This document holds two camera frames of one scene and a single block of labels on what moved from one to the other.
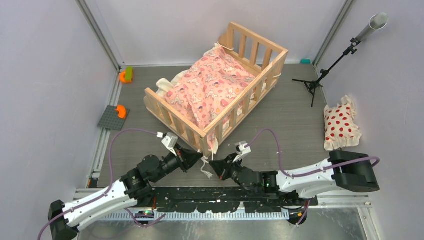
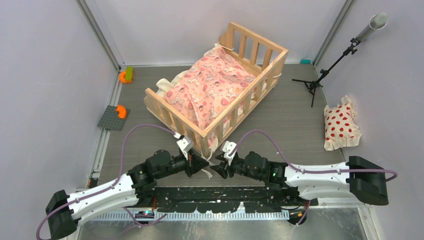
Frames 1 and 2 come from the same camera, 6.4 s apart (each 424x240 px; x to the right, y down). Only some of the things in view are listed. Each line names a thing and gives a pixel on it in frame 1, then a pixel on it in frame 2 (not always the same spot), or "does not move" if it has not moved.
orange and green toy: x=127 y=76 does not move
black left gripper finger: x=188 y=157 → x=198 y=164
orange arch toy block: x=122 y=111 does not move
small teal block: x=305 y=61 does not move
